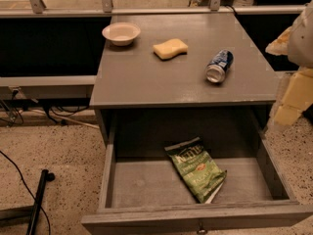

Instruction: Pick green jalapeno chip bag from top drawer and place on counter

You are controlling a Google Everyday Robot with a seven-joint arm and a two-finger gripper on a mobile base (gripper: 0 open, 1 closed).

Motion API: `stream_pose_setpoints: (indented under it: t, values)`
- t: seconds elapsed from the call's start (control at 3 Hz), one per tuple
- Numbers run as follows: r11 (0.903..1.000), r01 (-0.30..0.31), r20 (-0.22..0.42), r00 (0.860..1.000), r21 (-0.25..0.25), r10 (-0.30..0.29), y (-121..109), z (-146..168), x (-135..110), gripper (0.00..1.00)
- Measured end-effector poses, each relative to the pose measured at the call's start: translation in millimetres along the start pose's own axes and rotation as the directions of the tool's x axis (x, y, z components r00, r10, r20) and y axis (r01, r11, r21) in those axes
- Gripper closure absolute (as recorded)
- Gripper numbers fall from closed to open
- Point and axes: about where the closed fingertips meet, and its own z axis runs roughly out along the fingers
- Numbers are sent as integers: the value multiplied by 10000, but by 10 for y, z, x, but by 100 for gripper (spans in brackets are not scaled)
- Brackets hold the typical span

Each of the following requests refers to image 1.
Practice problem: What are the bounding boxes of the black stand leg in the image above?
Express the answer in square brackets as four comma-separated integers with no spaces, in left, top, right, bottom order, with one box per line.
[0,169,55,235]

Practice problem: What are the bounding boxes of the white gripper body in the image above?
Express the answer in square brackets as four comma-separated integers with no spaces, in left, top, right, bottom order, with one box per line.
[288,0,313,69]

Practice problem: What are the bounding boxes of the grey wooden cabinet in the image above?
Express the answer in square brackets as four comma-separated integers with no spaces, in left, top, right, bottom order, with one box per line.
[90,13,279,140]

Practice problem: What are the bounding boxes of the blue soda can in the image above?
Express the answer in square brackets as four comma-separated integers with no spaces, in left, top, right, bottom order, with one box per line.
[205,50,234,83]

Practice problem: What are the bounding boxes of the yellow sponge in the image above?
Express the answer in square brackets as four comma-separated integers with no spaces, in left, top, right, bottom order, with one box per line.
[153,38,188,60]

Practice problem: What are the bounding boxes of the black floor cable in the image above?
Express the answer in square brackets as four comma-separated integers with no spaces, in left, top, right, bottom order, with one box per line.
[0,150,52,235]

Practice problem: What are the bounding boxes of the open grey top drawer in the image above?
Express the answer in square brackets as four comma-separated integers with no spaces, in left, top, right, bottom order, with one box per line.
[81,110,313,235]

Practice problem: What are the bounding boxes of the metal railing frame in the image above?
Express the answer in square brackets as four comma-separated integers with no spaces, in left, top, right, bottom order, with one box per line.
[1,0,293,100]

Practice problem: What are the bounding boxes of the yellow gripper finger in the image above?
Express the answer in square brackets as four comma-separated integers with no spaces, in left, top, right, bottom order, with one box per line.
[274,68,313,125]
[265,27,291,56]

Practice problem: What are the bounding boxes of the green jalapeno chip bag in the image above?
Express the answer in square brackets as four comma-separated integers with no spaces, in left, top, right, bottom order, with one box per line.
[164,137,227,204]

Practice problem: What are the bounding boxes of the cable bundle under rail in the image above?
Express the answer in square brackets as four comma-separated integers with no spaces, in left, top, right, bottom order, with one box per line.
[0,87,99,129]

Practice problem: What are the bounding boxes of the white ceramic bowl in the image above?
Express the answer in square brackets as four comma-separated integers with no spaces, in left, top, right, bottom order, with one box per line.
[102,23,141,46]

